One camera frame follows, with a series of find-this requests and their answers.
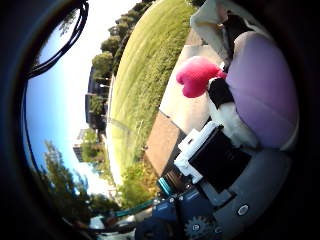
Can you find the black hand cable bundle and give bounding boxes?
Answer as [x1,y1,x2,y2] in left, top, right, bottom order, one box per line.
[25,0,90,80]

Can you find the grey tall distant building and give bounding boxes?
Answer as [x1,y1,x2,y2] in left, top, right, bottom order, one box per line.
[72,127,90,163]

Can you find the teal hose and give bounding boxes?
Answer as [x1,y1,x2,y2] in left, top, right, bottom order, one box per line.
[114,177,172,218]

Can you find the pink cloth item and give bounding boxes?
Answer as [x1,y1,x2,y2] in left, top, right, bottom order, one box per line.
[175,31,300,152]

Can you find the dark distant building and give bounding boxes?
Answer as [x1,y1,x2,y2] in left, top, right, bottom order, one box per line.
[84,65,108,133]

